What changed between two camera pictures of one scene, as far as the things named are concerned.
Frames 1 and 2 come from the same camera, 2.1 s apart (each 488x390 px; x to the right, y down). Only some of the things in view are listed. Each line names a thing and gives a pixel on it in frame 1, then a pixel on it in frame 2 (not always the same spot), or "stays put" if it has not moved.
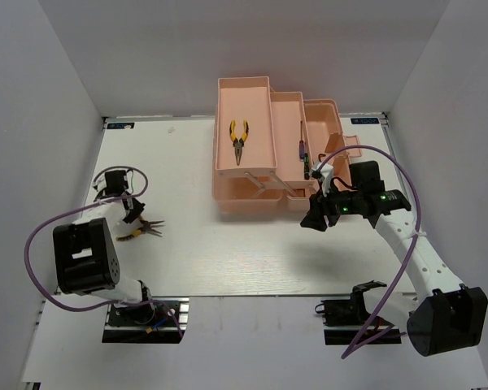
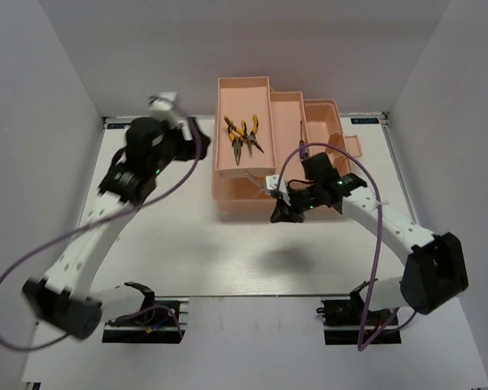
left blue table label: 119,125 stays put
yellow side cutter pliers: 148,227 → 250,137
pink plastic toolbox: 268,143 stays put
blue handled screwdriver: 302,145 stays put
